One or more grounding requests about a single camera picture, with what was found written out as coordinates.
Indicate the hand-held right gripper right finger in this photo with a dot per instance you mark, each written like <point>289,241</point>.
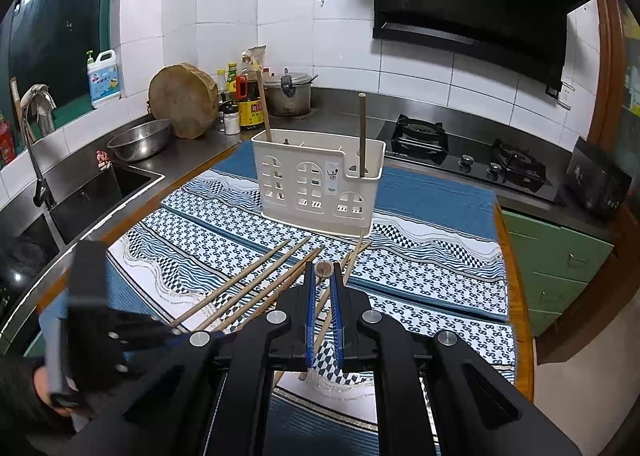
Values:
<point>337,321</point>

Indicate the white detergent bottle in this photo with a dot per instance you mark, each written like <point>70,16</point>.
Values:
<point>105,80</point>

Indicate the dark soy sauce bottle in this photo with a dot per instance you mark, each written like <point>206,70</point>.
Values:
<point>250,113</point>

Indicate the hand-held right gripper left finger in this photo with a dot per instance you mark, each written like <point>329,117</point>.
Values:
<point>311,321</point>

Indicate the green framed window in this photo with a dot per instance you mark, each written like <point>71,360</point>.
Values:
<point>55,20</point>

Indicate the round wooden chopping block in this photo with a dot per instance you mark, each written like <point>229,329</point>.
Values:
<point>182,103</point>

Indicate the red white scrubber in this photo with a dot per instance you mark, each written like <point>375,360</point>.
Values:
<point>104,159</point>

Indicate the green cabinet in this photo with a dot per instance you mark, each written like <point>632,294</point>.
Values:
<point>555,266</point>

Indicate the white plastic utensil holder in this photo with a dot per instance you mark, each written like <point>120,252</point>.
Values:
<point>300,211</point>

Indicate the white wall socket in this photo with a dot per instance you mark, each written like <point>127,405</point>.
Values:
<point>565,95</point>

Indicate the black sink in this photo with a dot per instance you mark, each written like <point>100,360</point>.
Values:
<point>85,196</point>

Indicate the steel faucet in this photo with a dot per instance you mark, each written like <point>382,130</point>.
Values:
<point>40,170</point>

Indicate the steel pressure cooker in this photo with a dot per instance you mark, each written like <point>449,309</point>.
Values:
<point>287,95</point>

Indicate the wooden chopstick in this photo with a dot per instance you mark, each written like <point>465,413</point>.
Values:
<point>267,289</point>
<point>361,135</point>
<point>251,285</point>
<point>325,311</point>
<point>263,105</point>
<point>287,284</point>
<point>357,256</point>
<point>324,269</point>
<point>230,284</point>

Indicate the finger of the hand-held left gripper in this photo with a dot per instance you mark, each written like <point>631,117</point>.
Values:
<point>115,361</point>
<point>135,325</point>

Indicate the red bag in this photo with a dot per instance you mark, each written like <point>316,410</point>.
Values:
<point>6,143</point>

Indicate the wooden glass cabinet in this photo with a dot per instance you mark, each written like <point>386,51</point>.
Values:
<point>617,60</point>

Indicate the black countertop appliance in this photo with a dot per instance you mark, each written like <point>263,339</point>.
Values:
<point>597,180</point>

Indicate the patterned blue placemat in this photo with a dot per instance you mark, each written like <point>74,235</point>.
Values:
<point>430,191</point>
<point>150,256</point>

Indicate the black gas cooktop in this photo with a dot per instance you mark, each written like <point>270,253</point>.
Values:
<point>450,155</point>

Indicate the yellow cap condiment bottle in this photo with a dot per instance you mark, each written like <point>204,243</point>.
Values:
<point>221,80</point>

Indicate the white shaker jar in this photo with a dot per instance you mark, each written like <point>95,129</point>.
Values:
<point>232,123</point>

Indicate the clear noodle bag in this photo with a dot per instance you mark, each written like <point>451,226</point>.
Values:
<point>257,58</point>

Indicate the black range hood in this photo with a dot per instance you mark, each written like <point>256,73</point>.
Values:
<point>465,0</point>

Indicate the steel colander bowl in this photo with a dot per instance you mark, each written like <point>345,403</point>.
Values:
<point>140,138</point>

